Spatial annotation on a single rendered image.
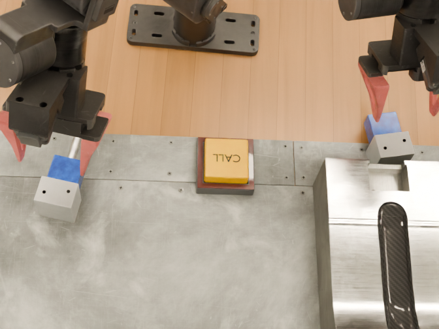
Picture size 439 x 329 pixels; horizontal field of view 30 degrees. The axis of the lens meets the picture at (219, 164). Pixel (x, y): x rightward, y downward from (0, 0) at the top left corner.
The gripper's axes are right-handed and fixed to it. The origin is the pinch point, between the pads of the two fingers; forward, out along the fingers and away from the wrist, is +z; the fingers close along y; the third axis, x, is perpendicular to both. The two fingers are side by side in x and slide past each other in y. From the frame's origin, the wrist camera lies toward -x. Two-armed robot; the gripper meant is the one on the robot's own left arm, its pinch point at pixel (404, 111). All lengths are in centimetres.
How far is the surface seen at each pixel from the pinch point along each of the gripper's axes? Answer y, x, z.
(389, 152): -0.9, 1.0, 7.2
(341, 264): -12.0, -14.4, 12.2
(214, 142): -24.4, 6.3, 6.2
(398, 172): -0.7, -2.6, 8.1
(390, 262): -5.5, -14.6, 12.8
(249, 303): -22.9, -11.4, 20.2
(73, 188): -44.1, 0.8, 7.3
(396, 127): 1.7, 5.4, 6.3
